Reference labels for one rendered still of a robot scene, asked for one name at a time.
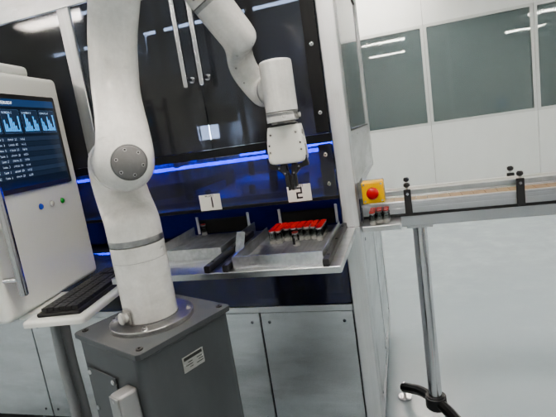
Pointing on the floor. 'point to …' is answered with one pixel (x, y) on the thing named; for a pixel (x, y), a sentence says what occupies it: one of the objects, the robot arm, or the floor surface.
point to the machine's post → (349, 201)
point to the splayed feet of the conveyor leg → (427, 399)
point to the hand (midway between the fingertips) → (291, 182)
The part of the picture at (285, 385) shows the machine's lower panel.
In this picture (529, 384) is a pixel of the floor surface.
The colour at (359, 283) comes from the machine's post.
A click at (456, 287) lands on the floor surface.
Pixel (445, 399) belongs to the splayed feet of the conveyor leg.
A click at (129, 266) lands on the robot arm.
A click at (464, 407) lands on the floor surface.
